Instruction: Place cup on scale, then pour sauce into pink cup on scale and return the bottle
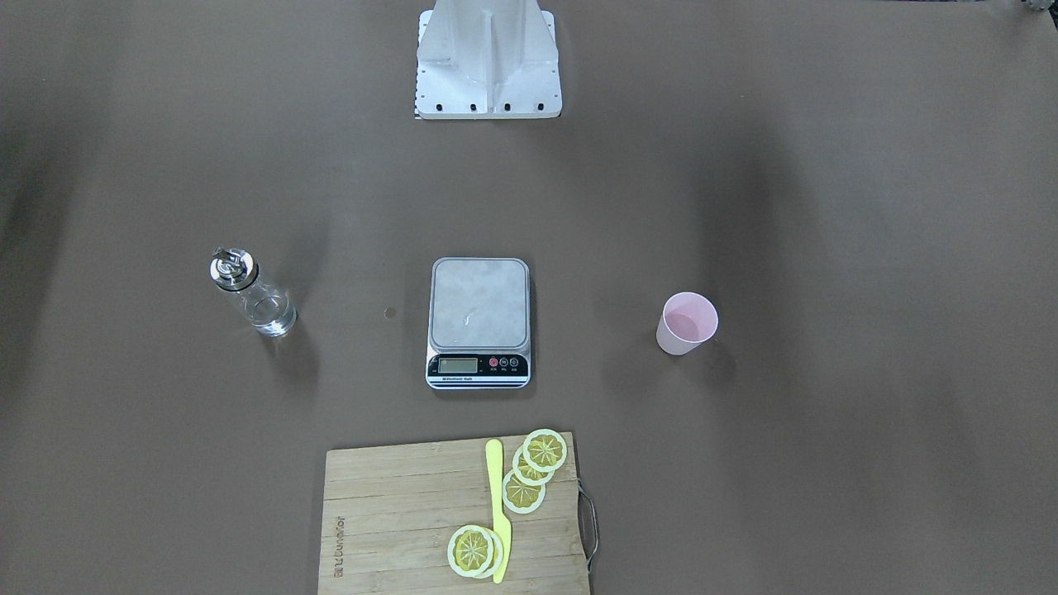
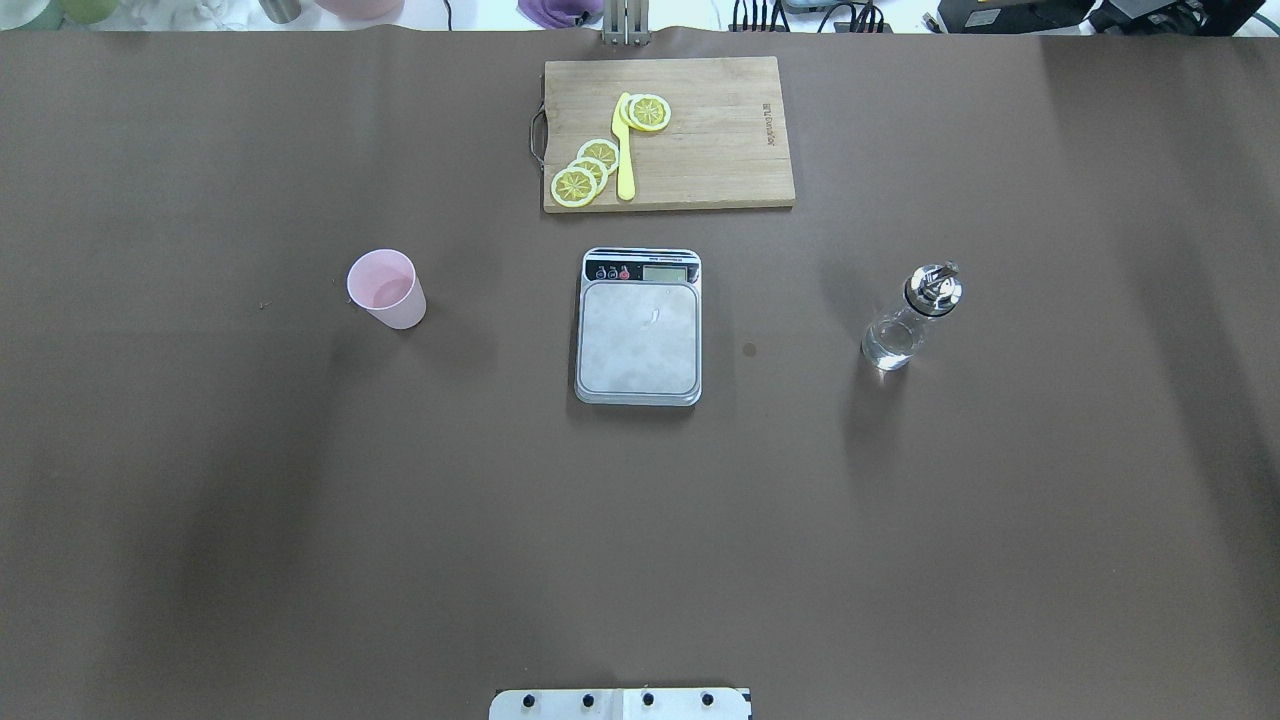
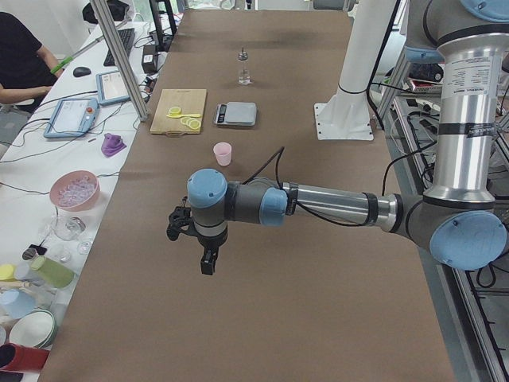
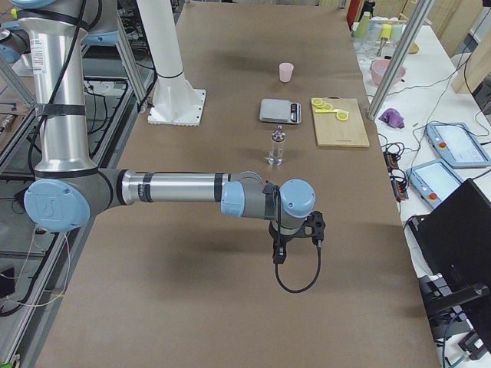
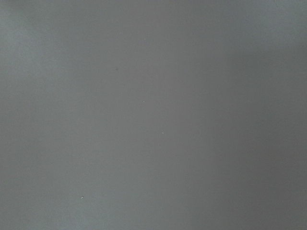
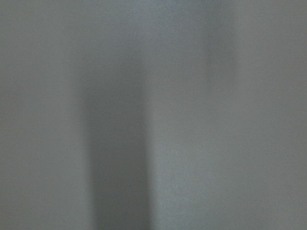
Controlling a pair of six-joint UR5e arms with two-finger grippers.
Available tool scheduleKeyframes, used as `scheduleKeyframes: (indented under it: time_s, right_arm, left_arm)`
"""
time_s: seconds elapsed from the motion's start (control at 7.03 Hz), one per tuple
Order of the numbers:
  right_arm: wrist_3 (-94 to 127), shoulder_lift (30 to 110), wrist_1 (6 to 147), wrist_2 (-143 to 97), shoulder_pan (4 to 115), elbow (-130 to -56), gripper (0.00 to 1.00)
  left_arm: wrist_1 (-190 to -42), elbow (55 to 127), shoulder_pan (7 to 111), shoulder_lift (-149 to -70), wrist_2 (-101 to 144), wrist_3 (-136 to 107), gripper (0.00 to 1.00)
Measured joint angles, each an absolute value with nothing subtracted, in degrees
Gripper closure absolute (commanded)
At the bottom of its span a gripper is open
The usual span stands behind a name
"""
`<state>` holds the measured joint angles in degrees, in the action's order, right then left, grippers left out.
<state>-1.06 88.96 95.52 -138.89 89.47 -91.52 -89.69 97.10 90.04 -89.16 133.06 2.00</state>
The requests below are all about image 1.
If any pink plastic cup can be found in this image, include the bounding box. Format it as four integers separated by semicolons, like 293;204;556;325
656;293;719;355

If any clear glass sauce bottle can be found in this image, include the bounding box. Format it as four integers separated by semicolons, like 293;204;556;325
209;247;298;336

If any silver digital kitchen scale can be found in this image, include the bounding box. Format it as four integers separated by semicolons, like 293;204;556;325
424;257;532;391

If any yellow plastic knife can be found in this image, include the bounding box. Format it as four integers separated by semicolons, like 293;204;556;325
486;438;512;584

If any lemon slice middle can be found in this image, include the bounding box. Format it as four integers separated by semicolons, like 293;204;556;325
512;445;555;487

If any lemon slice lower stack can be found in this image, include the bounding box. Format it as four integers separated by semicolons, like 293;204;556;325
500;471;546;515

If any lemon slice bottom behind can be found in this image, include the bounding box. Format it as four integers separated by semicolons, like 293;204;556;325
476;528;505;579

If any bamboo cutting board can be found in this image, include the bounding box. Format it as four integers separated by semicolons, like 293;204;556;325
317;431;596;594

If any lemon slice bottom front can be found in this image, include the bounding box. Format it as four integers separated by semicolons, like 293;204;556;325
446;524;493;578

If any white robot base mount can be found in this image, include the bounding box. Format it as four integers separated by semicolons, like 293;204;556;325
413;1;563;121

